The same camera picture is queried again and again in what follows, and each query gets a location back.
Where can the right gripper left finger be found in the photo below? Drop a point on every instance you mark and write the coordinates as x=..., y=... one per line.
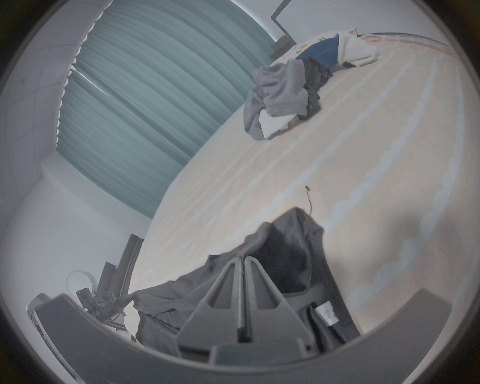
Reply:
x=221, y=315

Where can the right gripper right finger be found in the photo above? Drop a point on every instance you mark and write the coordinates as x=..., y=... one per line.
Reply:
x=270, y=318

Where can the black T-shirt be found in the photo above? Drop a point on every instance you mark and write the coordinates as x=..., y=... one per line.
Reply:
x=285, y=255

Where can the bed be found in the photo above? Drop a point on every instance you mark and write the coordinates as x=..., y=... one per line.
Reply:
x=337, y=150

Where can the pile of clothes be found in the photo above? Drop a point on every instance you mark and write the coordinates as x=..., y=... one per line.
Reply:
x=277, y=93

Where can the blue-green curtain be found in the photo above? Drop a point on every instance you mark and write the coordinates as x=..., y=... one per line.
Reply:
x=150, y=93

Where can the white printed pillow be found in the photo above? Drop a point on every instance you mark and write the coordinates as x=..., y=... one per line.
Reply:
x=296, y=50

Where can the grey bedside table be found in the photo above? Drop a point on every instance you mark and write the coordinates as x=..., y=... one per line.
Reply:
x=281, y=45

